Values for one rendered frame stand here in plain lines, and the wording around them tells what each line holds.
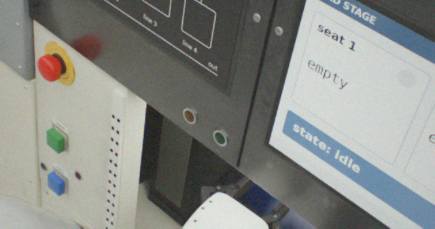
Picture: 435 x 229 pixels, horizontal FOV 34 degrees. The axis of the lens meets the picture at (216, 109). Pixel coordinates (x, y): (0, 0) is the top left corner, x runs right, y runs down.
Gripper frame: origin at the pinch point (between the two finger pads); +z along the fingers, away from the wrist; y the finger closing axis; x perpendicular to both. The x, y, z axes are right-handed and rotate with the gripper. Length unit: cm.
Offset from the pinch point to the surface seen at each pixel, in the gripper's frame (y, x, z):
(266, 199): -5.4, -15.5, 13.2
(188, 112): -4.8, 24.3, -16.7
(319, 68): 10.0, 40.1, -17.3
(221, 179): -10.5, -7.6, 4.3
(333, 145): 13.9, 32.7, -17.5
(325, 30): 9.5, 44.3, -17.3
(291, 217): 0.4, -15.8, 13.2
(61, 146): -28.6, 0.5, -15.4
